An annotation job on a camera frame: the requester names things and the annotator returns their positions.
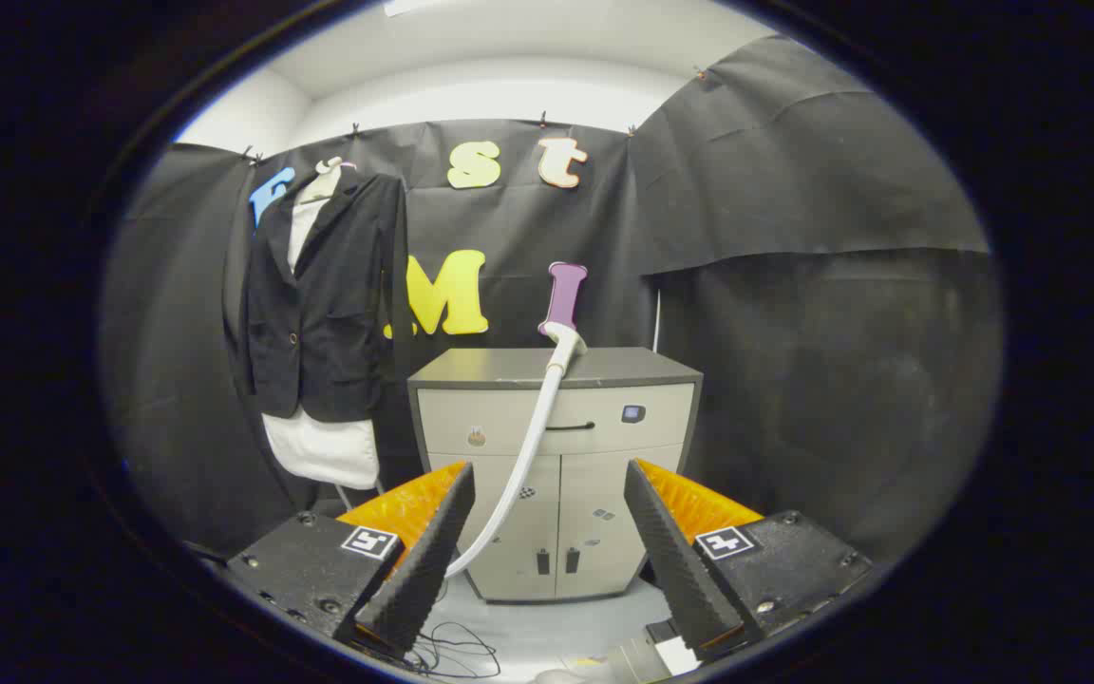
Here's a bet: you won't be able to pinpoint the grey cabinet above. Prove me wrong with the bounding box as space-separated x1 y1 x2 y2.
407 347 705 604

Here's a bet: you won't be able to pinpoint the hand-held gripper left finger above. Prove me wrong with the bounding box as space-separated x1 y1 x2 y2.
224 461 477 656

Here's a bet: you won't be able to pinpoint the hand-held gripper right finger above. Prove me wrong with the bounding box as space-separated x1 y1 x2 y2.
623 459 876 655

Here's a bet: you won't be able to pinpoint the white plastic hanger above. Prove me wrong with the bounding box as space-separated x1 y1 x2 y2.
305 157 358 205

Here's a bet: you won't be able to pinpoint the white shirt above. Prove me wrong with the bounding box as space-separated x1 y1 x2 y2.
262 195 382 490

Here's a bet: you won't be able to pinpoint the black backdrop cloth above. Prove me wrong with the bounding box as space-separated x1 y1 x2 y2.
99 36 1006 561

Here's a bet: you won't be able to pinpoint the black suit jacket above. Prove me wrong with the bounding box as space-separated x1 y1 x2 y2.
224 171 410 424

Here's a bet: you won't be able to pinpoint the black floor cables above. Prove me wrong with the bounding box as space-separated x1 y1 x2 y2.
405 619 502 680

